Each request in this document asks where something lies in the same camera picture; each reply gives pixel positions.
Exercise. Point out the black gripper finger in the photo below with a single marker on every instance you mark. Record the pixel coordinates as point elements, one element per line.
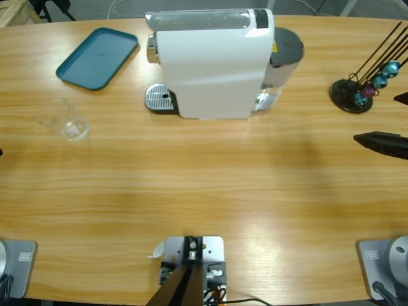
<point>403,99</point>
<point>385,143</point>

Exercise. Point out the teal coffee capsule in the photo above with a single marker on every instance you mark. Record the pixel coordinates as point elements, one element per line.
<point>391,68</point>
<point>380,81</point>
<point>360,99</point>

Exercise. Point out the white capsule coffee machine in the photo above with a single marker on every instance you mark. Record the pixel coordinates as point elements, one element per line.
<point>216,70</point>

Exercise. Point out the clear glass cup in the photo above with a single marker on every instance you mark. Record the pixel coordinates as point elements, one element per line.
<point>75,129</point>

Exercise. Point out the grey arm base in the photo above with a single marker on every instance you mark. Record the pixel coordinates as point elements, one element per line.
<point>19,267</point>
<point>379,264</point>

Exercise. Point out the purple coffee capsule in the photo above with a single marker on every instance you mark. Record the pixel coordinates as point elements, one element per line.
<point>368,91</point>

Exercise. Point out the black capsule holder with rods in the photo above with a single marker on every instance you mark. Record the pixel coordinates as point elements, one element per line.
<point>342,92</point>

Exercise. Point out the grey metal furniture leg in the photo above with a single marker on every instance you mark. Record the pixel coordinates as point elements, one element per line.
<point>349,7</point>

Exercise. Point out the white paper tag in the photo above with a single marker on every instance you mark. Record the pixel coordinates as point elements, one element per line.
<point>157,250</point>

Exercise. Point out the teal plastic tray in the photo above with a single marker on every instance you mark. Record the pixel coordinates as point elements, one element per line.
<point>95,59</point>

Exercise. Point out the wooden crate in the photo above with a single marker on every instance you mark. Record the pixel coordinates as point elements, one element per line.
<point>14,12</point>

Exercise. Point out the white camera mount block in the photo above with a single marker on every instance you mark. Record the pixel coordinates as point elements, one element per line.
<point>213,252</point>

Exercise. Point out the black camera post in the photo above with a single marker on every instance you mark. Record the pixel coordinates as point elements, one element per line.
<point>181,287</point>

